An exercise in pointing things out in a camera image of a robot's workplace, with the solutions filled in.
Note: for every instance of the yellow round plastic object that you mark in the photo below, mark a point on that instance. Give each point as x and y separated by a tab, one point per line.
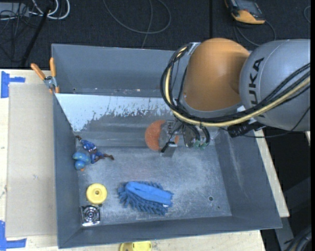
135	246

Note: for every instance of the orange textured ball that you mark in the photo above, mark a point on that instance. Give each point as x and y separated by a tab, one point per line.
152	135

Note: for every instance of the silver square metal object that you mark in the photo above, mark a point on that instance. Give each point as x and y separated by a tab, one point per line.
90	215

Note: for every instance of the grey metal bin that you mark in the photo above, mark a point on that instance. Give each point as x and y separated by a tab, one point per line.
194	182

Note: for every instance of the blue and yellow toy bird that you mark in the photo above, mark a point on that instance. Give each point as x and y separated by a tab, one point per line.
80	159

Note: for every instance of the blue microfibre duster mitt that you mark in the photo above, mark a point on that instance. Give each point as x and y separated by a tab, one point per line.
147	196

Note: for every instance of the black cylinder on white bracket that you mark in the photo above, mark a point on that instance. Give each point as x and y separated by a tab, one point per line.
240	131

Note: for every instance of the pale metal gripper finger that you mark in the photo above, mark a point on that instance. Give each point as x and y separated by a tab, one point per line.
164	130
169	150

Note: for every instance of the pale cardboard board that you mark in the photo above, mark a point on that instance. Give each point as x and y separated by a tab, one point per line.
29	153

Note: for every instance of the blue and brown toy figure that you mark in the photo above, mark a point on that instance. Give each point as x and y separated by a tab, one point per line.
90	146

